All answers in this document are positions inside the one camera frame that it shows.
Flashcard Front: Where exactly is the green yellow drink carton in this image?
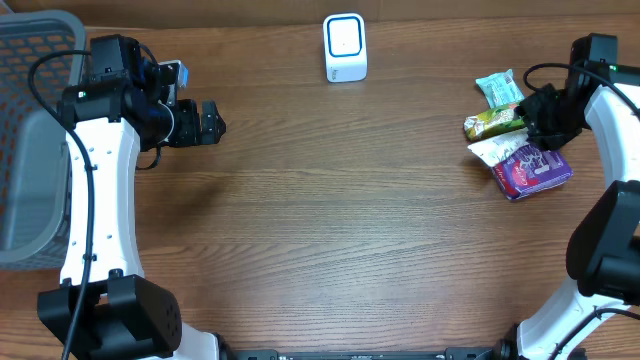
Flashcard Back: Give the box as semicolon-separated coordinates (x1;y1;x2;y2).
463;103;525;142

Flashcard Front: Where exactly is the red purple floral liner pack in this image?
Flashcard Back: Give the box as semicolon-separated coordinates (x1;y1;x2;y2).
491;144;573;200

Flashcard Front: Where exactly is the teal wipes packet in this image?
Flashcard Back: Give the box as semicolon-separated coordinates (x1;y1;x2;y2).
475;69;524;108

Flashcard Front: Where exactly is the white tube gold cap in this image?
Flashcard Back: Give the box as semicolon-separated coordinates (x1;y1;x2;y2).
468;128;528;167

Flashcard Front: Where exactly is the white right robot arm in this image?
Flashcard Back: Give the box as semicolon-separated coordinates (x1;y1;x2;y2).
495;33;639;359

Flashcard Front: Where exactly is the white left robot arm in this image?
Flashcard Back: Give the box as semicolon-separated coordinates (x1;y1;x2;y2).
37;34;233;360

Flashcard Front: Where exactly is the white barcode scanner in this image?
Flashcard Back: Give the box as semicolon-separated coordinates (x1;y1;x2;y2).
323;13;368;83

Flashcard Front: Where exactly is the dark grey plastic basket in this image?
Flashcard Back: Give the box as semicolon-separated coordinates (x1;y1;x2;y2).
1;10;86;271

